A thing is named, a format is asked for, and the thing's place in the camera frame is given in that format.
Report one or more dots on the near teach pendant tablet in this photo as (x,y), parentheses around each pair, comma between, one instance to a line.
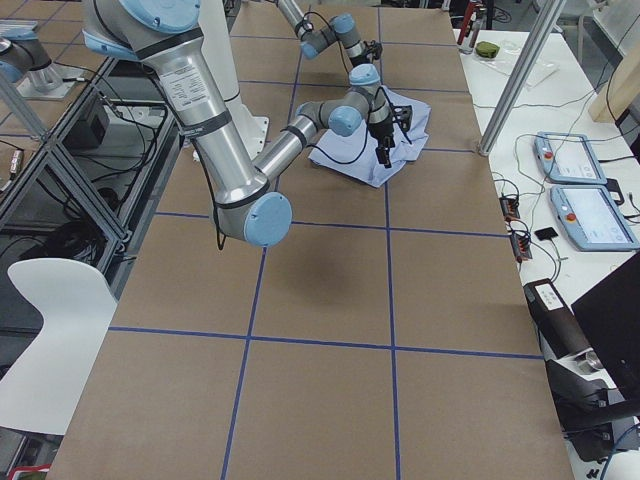
(591,219)

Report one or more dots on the far teach pendant tablet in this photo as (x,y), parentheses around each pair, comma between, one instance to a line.
(568,159)

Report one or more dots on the teach pendant tablet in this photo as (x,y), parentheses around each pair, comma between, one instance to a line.
(568,159)
(591,219)

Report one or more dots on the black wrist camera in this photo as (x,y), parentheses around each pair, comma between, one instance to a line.
(403,117)

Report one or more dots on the black monitor on table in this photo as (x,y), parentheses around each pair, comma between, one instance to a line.
(608,315)

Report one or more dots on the grey aluminium frame post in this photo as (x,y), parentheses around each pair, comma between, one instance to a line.
(527,59)

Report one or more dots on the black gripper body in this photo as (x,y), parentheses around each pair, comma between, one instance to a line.
(369,55)
(380,127)

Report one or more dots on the white plastic chair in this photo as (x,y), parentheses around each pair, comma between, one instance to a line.
(43,387)

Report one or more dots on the black power adapter brick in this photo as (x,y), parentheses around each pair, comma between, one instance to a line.
(547,233)

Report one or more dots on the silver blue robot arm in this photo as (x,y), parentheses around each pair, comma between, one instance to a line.
(317,34)
(168,37)

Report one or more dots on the light blue striped shirt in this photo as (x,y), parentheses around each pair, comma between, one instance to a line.
(355,155)

